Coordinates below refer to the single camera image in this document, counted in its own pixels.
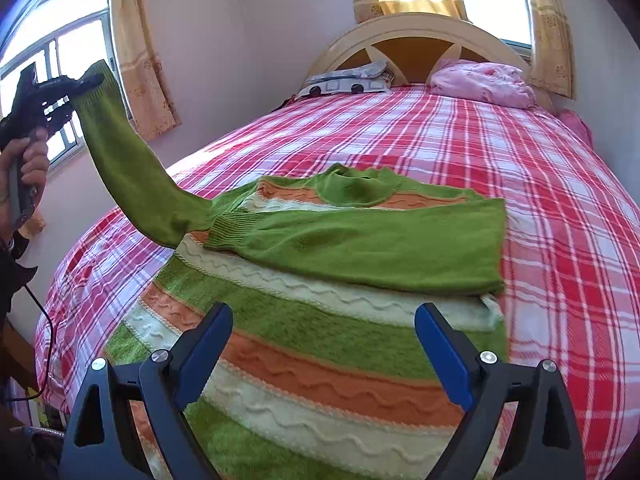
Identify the pink cloth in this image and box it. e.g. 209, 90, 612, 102
557, 109, 595, 147

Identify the grey patterned pillow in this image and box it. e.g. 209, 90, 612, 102
299, 59, 393, 98

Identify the black cable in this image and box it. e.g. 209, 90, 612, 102
0, 280, 54, 403

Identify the cream wooden headboard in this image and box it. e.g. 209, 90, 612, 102
305, 12, 538, 98

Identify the pink pillow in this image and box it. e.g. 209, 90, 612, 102
431, 59, 536, 110

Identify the flexible metal hose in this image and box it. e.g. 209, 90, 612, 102
7, 424, 66, 443

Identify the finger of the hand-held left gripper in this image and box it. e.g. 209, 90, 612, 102
64, 74, 105, 96

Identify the person's left hand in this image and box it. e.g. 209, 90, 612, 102
0, 129, 51, 233

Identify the barred side window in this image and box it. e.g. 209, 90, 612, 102
0, 0, 133, 171

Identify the green striped knit sweater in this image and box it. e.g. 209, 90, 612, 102
70, 59, 508, 480

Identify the red plaid bed sheet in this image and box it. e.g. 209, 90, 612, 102
34, 82, 640, 480

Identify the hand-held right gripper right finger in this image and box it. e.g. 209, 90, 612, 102
414, 303, 587, 480

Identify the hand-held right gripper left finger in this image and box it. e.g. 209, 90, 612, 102
59, 302, 235, 480

